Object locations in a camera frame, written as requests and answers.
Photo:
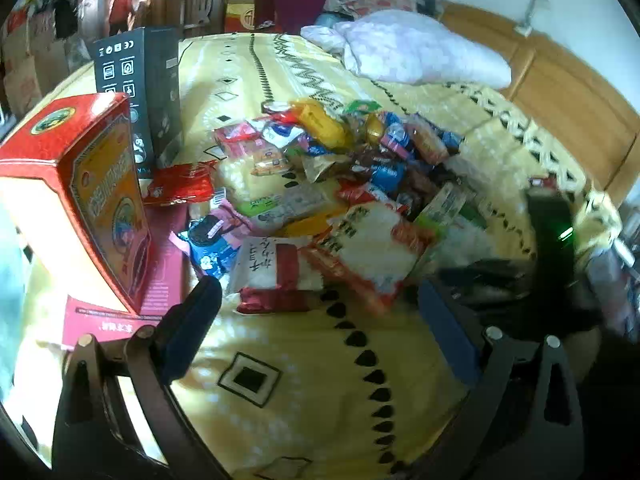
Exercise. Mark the pink blue cookie packet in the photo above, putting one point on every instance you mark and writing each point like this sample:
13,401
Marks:
210,252

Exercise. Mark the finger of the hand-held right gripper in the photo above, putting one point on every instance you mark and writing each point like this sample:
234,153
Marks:
490,277

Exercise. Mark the red garment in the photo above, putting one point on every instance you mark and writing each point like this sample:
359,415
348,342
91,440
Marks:
121,10

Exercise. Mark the stack of cardboard boxes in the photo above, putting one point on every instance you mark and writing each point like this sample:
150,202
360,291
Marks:
30,65

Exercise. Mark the black printed carton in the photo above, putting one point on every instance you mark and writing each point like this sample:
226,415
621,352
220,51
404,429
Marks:
150,90

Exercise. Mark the white pink pillow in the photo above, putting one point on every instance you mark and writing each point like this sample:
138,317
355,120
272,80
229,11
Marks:
415,50

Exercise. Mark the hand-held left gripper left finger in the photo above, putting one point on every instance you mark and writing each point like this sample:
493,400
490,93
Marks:
192,320

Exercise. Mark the flat magenta box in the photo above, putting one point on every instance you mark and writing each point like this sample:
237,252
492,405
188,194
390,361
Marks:
167,270

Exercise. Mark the red gold gift box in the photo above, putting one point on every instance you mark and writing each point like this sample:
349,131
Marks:
247,12

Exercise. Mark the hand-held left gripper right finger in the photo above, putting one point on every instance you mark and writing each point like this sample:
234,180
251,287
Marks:
445,330

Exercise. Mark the yellow patterned blanket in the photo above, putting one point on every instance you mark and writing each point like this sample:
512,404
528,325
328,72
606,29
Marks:
300,410

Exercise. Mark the pile of assorted snack bags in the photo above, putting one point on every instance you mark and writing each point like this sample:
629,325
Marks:
370,240

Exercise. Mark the large red gift box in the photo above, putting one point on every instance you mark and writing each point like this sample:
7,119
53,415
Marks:
95,195

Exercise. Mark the wooden headboard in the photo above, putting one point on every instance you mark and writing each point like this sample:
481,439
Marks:
565,90

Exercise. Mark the wooden chair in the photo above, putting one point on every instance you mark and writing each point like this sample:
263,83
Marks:
202,5

